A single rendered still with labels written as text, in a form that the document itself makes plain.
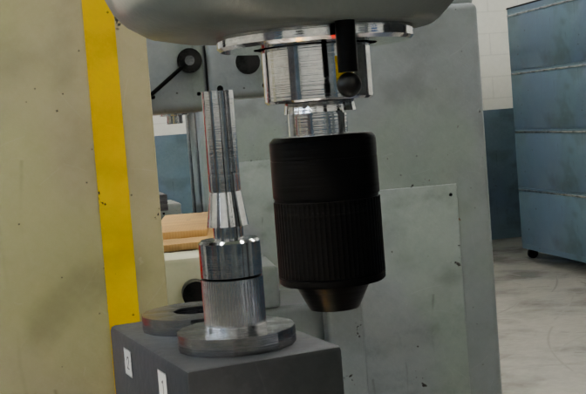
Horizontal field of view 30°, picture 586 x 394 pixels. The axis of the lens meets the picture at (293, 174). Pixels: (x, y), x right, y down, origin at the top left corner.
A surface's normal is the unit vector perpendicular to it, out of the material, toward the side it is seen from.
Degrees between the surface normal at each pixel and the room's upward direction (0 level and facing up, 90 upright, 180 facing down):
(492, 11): 90
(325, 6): 126
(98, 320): 90
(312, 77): 90
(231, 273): 90
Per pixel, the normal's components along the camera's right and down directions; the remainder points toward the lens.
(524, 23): -0.97, 0.08
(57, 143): 0.22, 0.04
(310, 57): -0.15, 0.07
